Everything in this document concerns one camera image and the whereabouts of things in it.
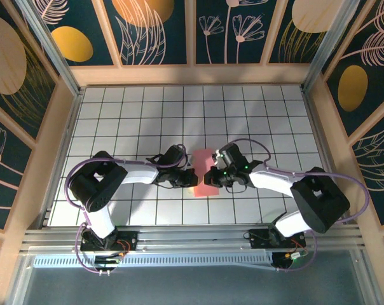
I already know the pink paper sheet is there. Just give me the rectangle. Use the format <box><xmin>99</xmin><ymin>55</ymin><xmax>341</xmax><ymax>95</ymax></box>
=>
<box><xmin>191</xmin><ymin>147</ymin><xmax>221</xmax><ymax>198</ymax></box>

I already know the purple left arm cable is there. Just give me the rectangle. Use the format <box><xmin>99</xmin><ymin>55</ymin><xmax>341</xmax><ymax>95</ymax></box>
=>
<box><xmin>65</xmin><ymin>143</ymin><xmax>189</xmax><ymax>276</ymax></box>

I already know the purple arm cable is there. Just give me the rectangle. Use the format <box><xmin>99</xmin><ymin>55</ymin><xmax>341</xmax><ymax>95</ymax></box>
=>
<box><xmin>65</xmin><ymin>143</ymin><xmax>189</xmax><ymax>276</ymax></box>
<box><xmin>228</xmin><ymin>138</ymin><xmax>370</xmax><ymax>273</ymax></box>

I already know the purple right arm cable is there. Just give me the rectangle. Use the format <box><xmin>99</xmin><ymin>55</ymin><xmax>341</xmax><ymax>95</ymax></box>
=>
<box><xmin>228</xmin><ymin>138</ymin><xmax>370</xmax><ymax>273</ymax></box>

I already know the aluminium frame rail with grooves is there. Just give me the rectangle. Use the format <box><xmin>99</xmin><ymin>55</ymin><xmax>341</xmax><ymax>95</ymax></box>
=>
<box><xmin>19</xmin><ymin>224</ymin><xmax>366</xmax><ymax>255</ymax></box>

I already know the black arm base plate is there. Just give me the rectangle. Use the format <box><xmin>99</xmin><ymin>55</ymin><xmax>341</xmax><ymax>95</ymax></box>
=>
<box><xmin>79</xmin><ymin>230</ymin><xmax>139</xmax><ymax>252</ymax></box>
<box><xmin>249</xmin><ymin>228</ymin><xmax>307</xmax><ymax>250</ymax></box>

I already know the grey slotted cable duct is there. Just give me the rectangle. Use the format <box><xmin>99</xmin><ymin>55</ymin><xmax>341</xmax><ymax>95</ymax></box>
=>
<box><xmin>32</xmin><ymin>255</ymin><xmax>274</xmax><ymax>268</ymax></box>

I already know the black controller box with wires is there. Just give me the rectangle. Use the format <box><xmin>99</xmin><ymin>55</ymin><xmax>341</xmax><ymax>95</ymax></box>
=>
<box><xmin>94</xmin><ymin>254</ymin><xmax>123</xmax><ymax>275</ymax></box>
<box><xmin>271</xmin><ymin>251</ymin><xmax>308</xmax><ymax>271</ymax></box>

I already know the aluminium table side rail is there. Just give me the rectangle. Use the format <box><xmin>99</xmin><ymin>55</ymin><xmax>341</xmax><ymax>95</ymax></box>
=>
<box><xmin>301</xmin><ymin>87</ymin><xmax>353</xmax><ymax>225</ymax></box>
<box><xmin>38</xmin><ymin>88</ymin><xmax>86</xmax><ymax>230</ymax></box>

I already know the aluminium corner post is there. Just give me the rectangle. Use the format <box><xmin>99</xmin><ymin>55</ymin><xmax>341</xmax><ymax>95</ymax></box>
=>
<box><xmin>301</xmin><ymin>0</ymin><xmax>362</xmax><ymax>93</ymax></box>
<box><xmin>15</xmin><ymin>0</ymin><xmax>85</xmax><ymax>96</ymax></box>

